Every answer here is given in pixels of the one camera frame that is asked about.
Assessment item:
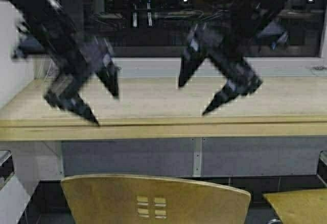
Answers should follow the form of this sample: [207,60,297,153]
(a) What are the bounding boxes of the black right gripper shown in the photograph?
[178,24,263,116]

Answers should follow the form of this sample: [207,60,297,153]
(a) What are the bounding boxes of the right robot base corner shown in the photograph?
[317,151,326,186]

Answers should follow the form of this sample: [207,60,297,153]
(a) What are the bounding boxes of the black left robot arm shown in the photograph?
[5,0,120,125]

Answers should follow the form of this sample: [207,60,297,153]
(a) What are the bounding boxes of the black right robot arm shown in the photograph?
[178,0,288,116]

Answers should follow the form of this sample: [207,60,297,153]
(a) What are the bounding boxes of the yellow wooden chair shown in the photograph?
[61,174,251,223]
[263,188,326,223]

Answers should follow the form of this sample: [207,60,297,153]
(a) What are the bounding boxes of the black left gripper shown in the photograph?
[44,37,120,126]

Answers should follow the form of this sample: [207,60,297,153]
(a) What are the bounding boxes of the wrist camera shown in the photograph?
[255,21,289,52]
[11,35,46,59]

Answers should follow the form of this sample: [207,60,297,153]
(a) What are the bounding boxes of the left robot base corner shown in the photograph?
[1,150,14,189]

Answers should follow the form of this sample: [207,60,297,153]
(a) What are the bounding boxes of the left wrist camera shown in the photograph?
[11,35,46,59]

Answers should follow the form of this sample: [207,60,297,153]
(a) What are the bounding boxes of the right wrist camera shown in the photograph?
[255,21,289,52]

